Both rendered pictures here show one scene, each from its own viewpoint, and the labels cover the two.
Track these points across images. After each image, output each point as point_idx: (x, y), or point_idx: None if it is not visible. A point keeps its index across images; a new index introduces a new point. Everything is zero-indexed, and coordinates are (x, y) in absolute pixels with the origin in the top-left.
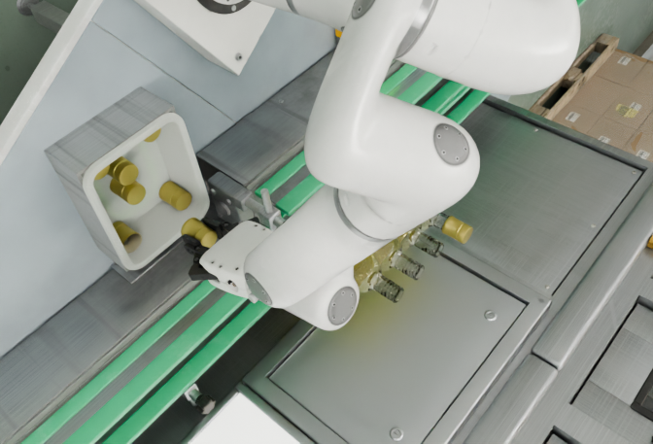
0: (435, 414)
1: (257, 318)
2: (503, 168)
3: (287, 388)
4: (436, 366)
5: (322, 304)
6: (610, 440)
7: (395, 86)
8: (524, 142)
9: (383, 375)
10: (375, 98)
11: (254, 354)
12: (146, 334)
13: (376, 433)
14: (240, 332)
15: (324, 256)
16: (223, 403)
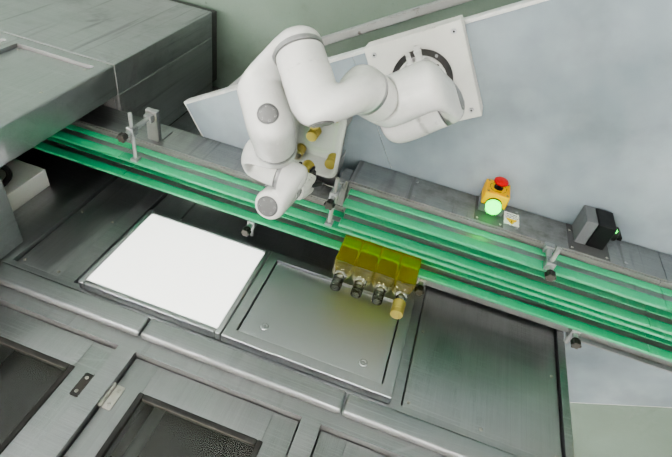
0: (283, 344)
1: (298, 235)
2: (498, 359)
3: (274, 271)
4: (314, 339)
5: (260, 194)
6: (302, 454)
7: (468, 231)
8: (533, 370)
9: (298, 313)
10: (258, 69)
11: (293, 257)
12: (263, 187)
13: (261, 317)
14: (287, 230)
15: (249, 148)
16: (256, 247)
